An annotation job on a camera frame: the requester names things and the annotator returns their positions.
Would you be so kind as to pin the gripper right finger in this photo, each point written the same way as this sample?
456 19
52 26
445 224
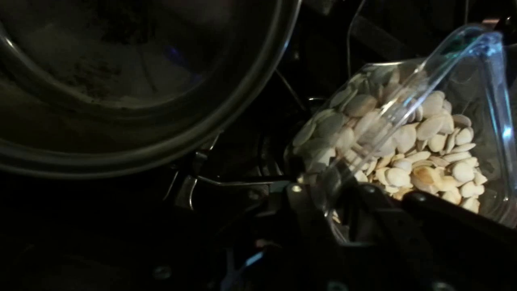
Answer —
452 250

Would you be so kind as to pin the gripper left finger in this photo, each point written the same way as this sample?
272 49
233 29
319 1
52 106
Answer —
299 242

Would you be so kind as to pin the clear plastic container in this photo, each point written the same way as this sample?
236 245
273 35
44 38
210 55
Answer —
480 101

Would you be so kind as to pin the steel pot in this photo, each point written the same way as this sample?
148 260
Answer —
121 81

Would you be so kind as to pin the stove burner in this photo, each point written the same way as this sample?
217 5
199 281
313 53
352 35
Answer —
242 182

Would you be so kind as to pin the heap of pale seeds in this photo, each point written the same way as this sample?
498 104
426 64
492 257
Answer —
404 137

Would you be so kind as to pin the black stove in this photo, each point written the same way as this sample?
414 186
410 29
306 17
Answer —
101 226

